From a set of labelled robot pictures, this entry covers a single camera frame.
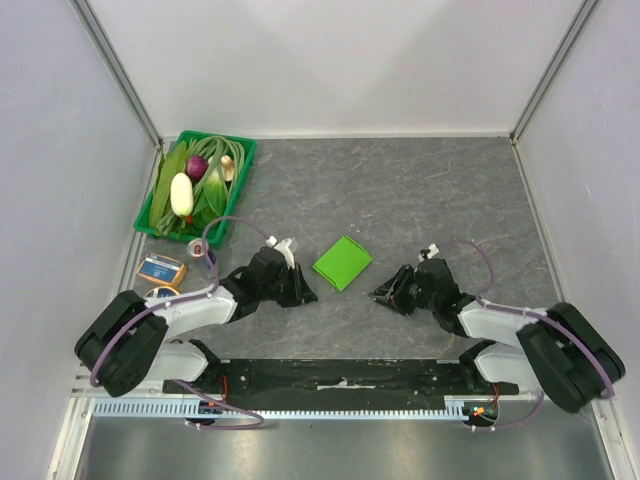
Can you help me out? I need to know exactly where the purple onion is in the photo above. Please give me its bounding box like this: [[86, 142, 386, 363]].
[[186, 155, 209, 182]]

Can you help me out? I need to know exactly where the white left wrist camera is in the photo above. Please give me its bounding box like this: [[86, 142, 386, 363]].
[[266, 236, 299, 269]]

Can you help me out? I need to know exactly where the green plastic tray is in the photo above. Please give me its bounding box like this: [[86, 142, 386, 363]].
[[134, 130, 257, 249]]

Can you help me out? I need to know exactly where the beige mushroom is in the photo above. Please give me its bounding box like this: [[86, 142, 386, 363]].
[[220, 155, 236, 183]]

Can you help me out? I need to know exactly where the white eggplant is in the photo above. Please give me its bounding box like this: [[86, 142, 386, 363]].
[[170, 172, 194, 217]]

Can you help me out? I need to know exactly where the green bok choy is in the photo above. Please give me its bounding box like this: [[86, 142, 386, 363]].
[[192, 169, 228, 229]]

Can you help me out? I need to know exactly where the yellow tape roll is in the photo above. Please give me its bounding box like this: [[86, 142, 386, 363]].
[[144, 286, 180, 299]]

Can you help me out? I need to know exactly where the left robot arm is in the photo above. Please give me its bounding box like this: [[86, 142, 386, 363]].
[[74, 243, 318, 397]]

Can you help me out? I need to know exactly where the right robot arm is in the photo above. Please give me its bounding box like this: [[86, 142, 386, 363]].
[[370, 258, 626, 413]]

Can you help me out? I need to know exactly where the green paper box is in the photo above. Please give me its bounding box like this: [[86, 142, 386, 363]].
[[312, 236, 372, 291]]

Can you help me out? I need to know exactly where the slotted cable duct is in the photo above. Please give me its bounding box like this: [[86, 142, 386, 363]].
[[92, 397, 499, 421]]

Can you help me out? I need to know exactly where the red blue drink can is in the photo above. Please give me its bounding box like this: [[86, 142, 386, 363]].
[[187, 238, 216, 278]]

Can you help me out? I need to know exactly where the large green leaf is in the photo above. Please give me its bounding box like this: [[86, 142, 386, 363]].
[[149, 141, 190, 229]]

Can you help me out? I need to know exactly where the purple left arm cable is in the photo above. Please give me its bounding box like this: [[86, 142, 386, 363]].
[[88, 216, 277, 431]]

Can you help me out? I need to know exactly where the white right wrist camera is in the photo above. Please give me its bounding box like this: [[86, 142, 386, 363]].
[[418, 243, 440, 262]]

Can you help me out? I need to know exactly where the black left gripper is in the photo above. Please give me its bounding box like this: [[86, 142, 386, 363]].
[[259, 262, 318, 307]]

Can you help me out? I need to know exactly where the green long beans bundle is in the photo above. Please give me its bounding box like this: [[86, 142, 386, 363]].
[[149, 135, 246, 236]]

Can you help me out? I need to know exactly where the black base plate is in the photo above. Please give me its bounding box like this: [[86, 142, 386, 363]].
[[192, 359, 519, 410]]

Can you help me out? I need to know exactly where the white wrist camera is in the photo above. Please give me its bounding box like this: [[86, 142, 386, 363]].
[[418, 243, 440, 262], [266, 236, 299, 269]]

